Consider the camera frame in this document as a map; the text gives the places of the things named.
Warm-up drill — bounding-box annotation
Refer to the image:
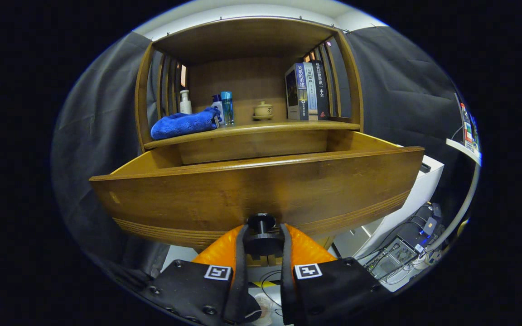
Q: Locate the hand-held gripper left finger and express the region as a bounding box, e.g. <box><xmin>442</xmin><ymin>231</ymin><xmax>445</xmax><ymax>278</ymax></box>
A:
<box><xmin>145</xmin><ymin>224</ymin><xmax>262</xmax><ymax>326</ymax></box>

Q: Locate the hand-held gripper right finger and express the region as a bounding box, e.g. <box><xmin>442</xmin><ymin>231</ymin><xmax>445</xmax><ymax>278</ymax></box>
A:
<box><xmin>280</xmin><ymin>223</ymin><xmax>382</xmax><ymax>326</ymax></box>

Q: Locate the black drawer knob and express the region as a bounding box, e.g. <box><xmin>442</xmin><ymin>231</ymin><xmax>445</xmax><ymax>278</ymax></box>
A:
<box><xmin>243</xmin><ymin>212</ymin><xmax>285</xmax><ymax>259</ymax></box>

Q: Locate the wooden drawer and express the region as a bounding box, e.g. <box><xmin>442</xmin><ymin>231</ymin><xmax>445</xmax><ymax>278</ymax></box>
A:
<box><xmin>89</xmin><ymin>130</ymin><xmax>425</xmax><ymax>249</ymax></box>

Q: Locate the wooden countertop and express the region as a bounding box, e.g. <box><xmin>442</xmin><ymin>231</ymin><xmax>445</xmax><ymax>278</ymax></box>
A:
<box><xmin>143</xmin><ymin>119</ymin><xmax>361</xmax><ymax>150</ymax></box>

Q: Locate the wooden cabinet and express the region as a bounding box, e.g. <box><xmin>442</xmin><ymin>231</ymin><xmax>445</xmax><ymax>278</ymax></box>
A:
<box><xmin>134</xmin><ymin>17</ymin><xmax>365</xmax><ymax>268</ymax></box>

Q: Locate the blue towel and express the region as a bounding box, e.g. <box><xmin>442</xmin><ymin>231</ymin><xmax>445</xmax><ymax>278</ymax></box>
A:
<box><xmin>150</xmin><ymin>106</ymin><xmax>222</xmax><ymax>140</ymax></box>

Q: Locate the clear blue bottle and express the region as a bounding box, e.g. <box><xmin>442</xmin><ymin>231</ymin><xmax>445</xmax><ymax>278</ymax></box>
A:
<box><xmin>220</xmin><ymin>91</ymin><xmax>235</xmax><ymax>126</ymax></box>

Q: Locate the white bottle with blue cap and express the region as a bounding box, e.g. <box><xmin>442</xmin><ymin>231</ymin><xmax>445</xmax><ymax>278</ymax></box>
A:
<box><xmin>211</xmin><ymin>94</ymin><xmax>225</xmax><ymax>125</ymax></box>

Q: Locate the white pump bottle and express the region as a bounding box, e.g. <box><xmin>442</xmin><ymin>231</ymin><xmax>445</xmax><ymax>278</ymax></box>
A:
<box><xmin>179</xmin><ymin>89</ymin><xmax>193</xmax><ymax>115</ymax></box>

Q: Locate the blue spine book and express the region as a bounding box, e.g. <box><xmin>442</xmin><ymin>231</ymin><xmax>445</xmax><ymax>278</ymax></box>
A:
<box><xmin>285</xmin><ymin>63</ymin><xmax>309</xmax><ymax>121</ymax></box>

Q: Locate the black spine book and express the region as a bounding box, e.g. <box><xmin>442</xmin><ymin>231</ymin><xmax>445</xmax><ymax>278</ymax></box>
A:
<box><xmin>312</xmin><ymin>60</ymin><xmax>330</xmax><ymax>120</ymax></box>

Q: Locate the white side shelf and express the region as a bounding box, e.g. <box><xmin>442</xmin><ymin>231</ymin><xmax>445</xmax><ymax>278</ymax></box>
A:
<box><xmin>426</xmin><ymin>138</ymin><xmax>482</xmax><ymax>254</ymax></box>

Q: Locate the red capped bottle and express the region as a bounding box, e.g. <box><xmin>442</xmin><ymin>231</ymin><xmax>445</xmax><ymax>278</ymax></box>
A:
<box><xmin>459</xmin><ymin>103</ymin><xmax>479</xmax><ymax>150</ymax></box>

